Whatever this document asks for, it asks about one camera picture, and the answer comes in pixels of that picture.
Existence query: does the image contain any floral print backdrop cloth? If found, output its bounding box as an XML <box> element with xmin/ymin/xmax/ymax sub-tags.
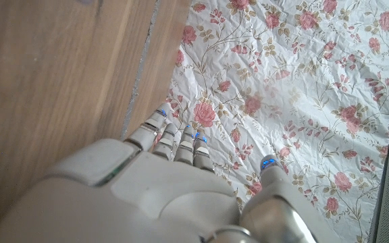
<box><xmin>157</xmin><ymin>0</ymin><xmax>389</xmax><ymax>243</ymax></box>

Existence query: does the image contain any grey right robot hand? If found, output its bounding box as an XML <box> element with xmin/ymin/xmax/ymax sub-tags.
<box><xmin>0</xmin><ymin>103</ymin><xmax>342</xmax><ymax>243</ymax></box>

